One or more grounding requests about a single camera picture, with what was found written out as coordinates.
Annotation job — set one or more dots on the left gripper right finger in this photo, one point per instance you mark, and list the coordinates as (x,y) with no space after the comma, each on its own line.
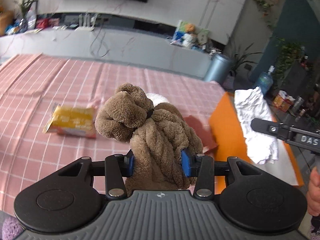
(201,167)

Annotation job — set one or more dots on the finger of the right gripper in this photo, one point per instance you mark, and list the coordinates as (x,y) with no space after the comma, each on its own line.
(279,130)

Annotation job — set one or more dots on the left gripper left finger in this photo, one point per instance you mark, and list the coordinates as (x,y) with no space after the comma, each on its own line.
(117,167)

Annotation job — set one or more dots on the white cloth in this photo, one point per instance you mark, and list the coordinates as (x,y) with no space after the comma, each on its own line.
(250,104)

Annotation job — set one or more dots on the brown plush towel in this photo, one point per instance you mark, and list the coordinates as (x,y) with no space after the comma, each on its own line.
(156,135)

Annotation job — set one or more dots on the white round bath mitt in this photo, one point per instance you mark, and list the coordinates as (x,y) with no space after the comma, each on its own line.
(157,98)

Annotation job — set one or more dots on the person's right hand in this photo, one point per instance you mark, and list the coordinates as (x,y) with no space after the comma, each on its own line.
(313,193)

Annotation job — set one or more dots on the orange cardboard box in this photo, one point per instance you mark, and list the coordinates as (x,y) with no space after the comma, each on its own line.
(227,133)

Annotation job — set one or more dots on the blue water bottle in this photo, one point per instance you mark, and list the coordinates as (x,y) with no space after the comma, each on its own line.
(265,80)

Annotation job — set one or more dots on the potted leafy floor plant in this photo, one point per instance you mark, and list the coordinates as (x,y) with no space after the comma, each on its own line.
(238,57)

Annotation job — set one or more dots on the grey metal trash can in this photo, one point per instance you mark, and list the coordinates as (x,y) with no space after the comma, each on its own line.
(219,67)

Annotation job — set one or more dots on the pink checkered tablecloth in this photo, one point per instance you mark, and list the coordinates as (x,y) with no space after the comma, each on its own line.
(32,84)

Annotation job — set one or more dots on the teddy bear on shelf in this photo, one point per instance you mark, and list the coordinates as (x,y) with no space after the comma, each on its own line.
(189,28)

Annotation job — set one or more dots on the white wifi router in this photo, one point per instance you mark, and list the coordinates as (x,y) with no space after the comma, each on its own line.
(86,22)

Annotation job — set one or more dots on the green plant in vase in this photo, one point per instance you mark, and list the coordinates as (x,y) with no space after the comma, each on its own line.
(24,6)

